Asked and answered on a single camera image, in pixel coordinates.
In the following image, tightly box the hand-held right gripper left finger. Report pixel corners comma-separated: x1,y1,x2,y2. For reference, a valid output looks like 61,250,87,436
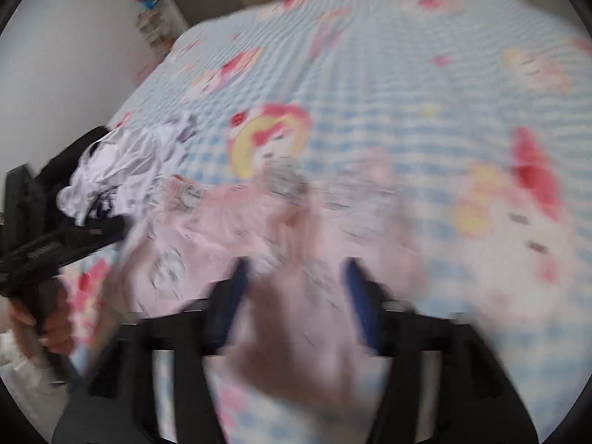
88,259,253,444

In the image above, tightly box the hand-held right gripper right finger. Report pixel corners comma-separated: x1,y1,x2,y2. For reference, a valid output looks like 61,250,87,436
342,259,539,444

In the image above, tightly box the pink printed garment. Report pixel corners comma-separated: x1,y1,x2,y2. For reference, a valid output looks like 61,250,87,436
92,148,426,421

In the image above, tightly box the white shelf rack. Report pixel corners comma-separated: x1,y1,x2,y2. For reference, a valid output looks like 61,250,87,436
134,9,174,54

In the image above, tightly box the white garment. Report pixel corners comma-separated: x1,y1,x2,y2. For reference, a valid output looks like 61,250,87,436
55,113,199,223

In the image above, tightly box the person's left hand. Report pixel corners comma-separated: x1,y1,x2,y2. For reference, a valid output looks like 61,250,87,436
8,286,75,356

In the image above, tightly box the blue checked printed blanket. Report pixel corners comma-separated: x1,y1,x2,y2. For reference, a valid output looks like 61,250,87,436
60,0,592,444

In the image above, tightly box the person's left forearm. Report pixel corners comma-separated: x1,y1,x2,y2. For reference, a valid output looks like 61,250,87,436
0,328,42,396

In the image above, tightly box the black garment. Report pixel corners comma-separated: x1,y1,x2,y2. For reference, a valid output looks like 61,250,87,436
34,126,109,241

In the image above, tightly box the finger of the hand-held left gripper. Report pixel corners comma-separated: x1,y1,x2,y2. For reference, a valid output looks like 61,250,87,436
54,216,130,264

